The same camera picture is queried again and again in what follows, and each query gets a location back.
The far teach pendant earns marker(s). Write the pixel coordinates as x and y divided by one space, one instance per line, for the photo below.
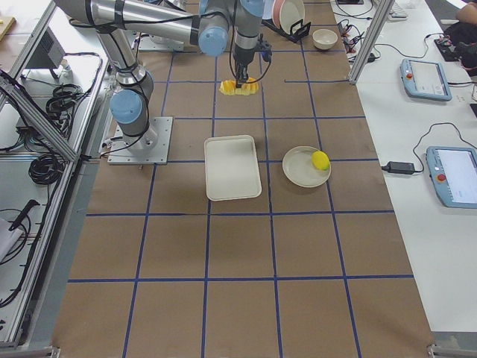
424 80

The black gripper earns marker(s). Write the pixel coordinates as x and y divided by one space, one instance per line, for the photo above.
244 55

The usb hub with cables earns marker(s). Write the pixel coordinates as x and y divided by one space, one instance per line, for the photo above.
350 36

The cream bowl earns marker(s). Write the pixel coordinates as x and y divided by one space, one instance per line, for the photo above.
324 39

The black plate rack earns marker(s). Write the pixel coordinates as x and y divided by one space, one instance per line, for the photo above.
296 33

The pink plate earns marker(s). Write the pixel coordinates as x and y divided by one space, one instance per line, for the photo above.
276 7

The cream plate in rack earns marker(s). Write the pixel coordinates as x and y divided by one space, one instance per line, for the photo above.
291 12

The near teach pendant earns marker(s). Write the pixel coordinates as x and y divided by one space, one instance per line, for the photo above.
453 173

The yellow lemon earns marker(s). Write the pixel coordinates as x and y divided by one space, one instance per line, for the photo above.
320 160

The white rectangular tray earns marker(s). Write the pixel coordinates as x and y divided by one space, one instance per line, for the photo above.
231 168

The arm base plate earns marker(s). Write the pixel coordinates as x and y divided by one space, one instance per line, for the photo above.
152 148

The aluminium frame post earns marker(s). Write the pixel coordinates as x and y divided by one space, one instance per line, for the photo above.
370 38

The black power adapter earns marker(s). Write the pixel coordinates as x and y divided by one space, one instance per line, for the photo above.
402 168

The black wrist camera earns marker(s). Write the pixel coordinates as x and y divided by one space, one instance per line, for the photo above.
264 48

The teach pendant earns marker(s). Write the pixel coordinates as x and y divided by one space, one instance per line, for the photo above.
453 173
424 80

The striped bread roll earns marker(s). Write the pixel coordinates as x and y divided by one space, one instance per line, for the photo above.
228 87

